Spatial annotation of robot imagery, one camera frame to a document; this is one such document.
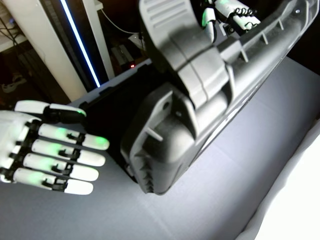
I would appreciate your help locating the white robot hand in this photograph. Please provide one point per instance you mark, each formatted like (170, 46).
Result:
(209, 15)
(15, 140)

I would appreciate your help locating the black plastic carrying case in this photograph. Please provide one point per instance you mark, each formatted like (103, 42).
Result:
(175, 130)

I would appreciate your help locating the white shoe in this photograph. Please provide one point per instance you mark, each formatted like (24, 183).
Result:
(13, 83)

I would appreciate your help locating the white power plug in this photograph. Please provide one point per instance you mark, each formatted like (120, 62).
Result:
(136, 40)

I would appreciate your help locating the black device with red light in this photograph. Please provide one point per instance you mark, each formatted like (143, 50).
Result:
(122, 56)

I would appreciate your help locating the blue light strip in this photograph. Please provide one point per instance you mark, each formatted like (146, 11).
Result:
(80, 45)

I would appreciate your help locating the grey table cloth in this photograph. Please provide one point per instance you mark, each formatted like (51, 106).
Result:
(225, 190)

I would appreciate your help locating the white sheet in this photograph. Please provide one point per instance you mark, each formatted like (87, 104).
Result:
(295, 200)

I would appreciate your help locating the white upright post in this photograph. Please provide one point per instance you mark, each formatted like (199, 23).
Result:
(42, 45)

